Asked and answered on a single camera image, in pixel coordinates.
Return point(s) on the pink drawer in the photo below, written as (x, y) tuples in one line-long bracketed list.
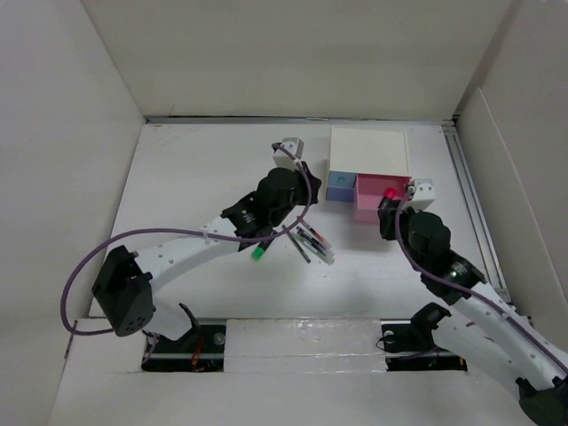
[(369, 191)]

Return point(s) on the green cap highlighter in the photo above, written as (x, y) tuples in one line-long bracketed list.
[(260, 249)]

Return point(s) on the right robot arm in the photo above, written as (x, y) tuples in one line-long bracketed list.
[(473, 321)]

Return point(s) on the aluminium rail back edge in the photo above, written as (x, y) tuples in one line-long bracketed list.
[(251, 119)]

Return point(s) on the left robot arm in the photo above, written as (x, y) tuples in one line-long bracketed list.
[(128, 282)]

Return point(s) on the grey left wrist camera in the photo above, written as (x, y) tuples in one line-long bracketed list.
[(287, 153)]

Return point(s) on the aluminium rail right side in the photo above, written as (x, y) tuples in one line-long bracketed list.
[(484, 240)]

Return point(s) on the white mini drawer cabinet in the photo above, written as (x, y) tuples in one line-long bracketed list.
[(364, 151)]

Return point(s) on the light blue small drawer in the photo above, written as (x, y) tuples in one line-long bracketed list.
[(341, 179)]

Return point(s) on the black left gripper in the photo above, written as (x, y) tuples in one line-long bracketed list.
[(303, 181)]

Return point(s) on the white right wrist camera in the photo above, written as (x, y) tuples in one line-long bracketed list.
[(420, 194)]

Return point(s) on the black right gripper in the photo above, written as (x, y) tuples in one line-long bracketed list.
[(388, 218)]

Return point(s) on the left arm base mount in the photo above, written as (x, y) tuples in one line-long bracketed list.
[(200, 350)]

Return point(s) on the pink cap highlighter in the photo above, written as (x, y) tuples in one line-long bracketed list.
[(388, 197)]

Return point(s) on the red gel pen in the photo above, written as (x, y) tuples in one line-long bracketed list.
[(316, 236)]

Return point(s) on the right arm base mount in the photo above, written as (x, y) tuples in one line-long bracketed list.
[(408, 345)]

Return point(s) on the black gel pen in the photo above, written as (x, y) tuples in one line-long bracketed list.
[(297, 245)]

